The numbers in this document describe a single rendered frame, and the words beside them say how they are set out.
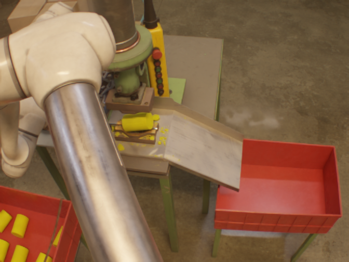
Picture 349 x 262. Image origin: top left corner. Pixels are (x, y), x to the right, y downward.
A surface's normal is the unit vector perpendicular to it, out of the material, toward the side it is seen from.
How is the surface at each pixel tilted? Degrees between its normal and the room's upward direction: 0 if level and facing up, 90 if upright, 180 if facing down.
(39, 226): 0
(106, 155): 39
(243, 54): 0
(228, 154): 30
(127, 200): 46
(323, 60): 0
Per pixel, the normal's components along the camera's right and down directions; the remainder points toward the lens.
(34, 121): 0.62, 0.21
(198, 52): -0.06, -0.62
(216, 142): 0.43, -0.49
